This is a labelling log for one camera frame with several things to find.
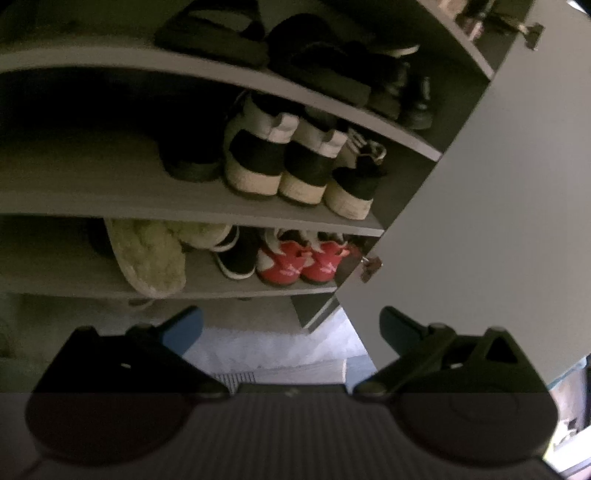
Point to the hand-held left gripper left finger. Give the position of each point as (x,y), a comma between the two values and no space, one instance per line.
(189,327)

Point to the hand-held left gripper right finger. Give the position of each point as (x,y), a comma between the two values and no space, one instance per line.
(397,330)

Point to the shoe cabinet with shelves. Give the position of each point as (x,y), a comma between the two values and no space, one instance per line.
(138,189)

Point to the metal door hinge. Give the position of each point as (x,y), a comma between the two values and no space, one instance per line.
(369,267)
(531,32)

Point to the black shoe with white sole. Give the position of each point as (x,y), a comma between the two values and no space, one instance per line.
(235,254)

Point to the red and white sneaker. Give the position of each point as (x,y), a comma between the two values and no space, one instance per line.
(281,263)
(328,261)

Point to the black and white low sneaker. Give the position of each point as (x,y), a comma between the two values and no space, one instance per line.
(355,184)

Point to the dark low shoe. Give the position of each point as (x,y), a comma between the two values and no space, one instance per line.
(189,152)

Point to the black and white high-top sneaker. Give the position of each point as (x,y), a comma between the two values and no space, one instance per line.
(258,152)
(309,166)

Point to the black leather shoe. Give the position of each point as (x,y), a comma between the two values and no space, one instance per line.
(390,87)
(418,104)

